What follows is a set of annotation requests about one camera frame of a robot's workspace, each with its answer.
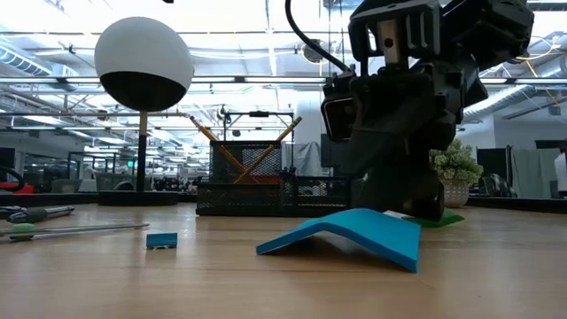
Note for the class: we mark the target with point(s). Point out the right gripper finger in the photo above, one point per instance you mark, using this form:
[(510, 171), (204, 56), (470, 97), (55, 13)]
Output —
[(381, 190), (423, 199)]

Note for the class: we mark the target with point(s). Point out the green sticky note pad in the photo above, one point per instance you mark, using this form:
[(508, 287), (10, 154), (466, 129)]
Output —
[(447, 219)]

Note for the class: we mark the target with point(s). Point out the blue sticky note pad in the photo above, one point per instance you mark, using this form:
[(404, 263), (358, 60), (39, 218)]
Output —
[(354, 230)]

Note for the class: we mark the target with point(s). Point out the yellow pencil pink eraser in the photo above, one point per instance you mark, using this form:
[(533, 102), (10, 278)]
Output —
[(289, 129)]

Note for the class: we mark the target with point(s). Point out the black mesh desk organizer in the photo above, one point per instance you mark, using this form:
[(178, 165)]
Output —
[(266, 199)]

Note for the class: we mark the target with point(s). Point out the orange pencil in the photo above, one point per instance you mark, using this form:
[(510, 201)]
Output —
[(204, 130)]

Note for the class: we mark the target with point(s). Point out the small blue binder clip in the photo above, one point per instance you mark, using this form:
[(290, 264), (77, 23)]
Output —
[(161, 240)]

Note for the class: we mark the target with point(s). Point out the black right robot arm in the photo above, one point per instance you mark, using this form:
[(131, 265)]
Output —
[(487, 31)]

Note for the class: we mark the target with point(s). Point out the small potted green plant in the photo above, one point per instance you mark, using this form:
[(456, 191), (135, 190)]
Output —
[(456, 168)]

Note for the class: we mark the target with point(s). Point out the person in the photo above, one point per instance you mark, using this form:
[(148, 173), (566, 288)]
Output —
[(561, 173)]

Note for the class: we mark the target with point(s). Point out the white globe table lamp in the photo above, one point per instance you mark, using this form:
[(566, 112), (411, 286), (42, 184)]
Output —
[(144, 49)]

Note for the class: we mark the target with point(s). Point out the red cart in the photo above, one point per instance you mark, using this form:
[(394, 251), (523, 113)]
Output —
[(24, 189)]

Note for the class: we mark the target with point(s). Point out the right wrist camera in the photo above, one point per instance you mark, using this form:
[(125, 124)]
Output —
[(339, 117)]

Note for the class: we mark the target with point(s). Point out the black metal gantry frame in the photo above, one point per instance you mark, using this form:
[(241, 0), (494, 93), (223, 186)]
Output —
[(259, 114)]

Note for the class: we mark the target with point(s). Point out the black aluminium table frame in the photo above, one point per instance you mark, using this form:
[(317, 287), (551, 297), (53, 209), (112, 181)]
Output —
[(53, 199)]

